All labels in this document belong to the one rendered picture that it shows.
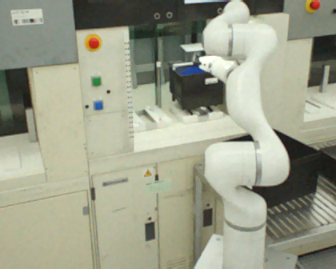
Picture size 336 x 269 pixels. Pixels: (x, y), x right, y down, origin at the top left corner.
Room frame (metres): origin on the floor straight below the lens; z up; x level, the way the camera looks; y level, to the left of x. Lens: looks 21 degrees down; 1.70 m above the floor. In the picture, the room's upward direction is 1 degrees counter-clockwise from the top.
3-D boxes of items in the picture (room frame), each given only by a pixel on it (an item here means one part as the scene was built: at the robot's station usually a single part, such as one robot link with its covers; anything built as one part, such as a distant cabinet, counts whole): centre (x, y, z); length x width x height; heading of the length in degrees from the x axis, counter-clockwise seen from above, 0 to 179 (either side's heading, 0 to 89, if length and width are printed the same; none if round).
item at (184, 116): (2.11, -0.15, 0.89); 0.22 x 0.21 x 0.04; 20
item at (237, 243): (1.08, -0.22, 0.85); 0.19 x 0.19 x 0.18
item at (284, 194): (1.58, -0.41, 0.85); 0.28 x 0.28 x 0.17; 28
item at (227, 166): (1.08, -0.19, 1.07); 0.19 x 0.12 x 0.24; 87
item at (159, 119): (2.02, 0.10, 0.89); 0.22 x 0.21 x 0.04; 20
